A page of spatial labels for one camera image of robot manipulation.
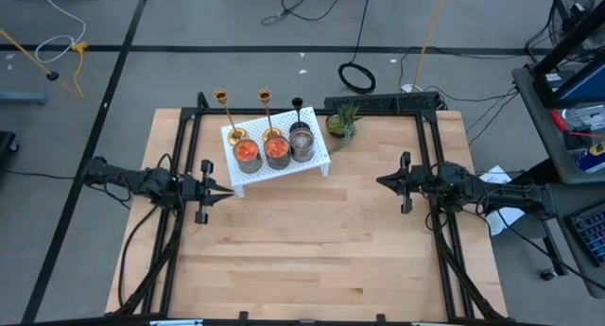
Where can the black candlestick holder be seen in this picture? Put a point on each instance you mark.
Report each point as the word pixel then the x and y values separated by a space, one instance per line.
pixel 297 102

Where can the black aluminium table frame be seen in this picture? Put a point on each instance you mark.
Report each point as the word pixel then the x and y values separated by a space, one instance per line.
pixel 387 113

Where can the grey equipment cart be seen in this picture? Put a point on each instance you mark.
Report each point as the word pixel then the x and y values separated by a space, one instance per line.
pixel 534 108

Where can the gold candlestick holder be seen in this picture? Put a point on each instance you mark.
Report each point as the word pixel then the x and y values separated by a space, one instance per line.
pixel 220 96
pixel 264 96

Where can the white perforated metal shelf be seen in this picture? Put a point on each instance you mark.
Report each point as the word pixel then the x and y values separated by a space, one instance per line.
pixel 279 177

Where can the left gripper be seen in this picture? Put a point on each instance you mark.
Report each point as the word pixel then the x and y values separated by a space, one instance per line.
pixel 198 191

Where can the black keyboard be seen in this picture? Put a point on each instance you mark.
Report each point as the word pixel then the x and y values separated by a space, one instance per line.
pixel 591 231

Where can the blue yellow spray can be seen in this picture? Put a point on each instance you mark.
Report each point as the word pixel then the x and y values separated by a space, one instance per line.
pixel 591 158

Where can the black floor fan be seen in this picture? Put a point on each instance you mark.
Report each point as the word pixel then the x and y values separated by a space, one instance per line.
pixel 583 5

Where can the black caster wheel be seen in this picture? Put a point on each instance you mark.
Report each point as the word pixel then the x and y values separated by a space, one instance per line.
pixel 548 274

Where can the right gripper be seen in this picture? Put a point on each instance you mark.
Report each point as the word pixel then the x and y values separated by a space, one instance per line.
pixel 416 182

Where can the small black floor puck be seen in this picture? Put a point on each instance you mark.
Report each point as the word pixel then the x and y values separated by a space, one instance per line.
pixel 52 75

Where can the silver ribbed candle tin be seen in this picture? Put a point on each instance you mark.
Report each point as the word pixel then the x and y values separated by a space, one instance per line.
pixel 302 144

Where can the white paper sheet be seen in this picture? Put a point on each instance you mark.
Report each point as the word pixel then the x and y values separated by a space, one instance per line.
pixel 496 175

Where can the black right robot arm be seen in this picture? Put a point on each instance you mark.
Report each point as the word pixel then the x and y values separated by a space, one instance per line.
pixel 458 184

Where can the grey table foot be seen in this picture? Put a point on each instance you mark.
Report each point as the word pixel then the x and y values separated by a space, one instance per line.
pixel 23 97

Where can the black monitor blue screen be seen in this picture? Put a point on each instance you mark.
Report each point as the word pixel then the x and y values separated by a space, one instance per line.
pixel 591 87

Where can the potted green succulent plant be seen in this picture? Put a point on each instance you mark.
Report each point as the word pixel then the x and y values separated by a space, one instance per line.
pixel 336 124

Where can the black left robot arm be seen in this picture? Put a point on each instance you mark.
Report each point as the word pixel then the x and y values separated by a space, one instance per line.
pixel 151 182

